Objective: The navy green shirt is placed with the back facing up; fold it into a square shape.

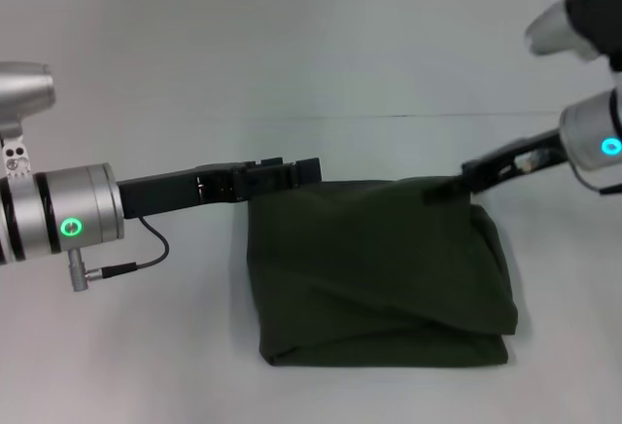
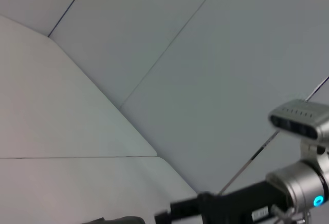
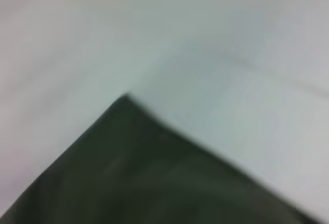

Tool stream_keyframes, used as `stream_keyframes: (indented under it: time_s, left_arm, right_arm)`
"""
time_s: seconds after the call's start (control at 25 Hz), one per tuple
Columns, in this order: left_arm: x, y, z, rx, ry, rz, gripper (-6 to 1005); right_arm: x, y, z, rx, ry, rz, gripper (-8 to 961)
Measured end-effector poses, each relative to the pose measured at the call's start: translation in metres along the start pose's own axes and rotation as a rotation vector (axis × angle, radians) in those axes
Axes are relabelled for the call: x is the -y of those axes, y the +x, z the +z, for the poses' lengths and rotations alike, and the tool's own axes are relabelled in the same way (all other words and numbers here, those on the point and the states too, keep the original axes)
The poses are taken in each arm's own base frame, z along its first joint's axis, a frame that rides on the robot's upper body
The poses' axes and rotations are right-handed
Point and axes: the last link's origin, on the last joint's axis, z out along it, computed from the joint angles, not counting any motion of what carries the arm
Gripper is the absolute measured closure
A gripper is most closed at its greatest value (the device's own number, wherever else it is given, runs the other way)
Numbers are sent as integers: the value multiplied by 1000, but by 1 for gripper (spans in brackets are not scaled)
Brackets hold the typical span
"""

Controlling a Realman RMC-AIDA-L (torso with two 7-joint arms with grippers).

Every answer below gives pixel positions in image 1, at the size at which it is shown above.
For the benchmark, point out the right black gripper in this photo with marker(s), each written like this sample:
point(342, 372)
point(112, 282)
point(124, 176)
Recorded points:
point(515, 156)

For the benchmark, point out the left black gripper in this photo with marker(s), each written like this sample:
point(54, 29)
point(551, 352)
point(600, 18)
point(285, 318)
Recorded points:
point(180, 190)

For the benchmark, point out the dark green shirt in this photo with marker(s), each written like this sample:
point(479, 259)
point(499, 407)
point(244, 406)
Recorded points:
point(379, 273)

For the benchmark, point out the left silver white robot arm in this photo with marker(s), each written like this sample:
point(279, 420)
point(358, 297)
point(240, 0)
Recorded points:
point(58, 215)

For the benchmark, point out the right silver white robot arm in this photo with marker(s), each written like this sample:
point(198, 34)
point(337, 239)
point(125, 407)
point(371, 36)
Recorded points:
point(595, 137)

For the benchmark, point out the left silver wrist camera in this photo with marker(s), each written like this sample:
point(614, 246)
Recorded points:
point(22, 98)

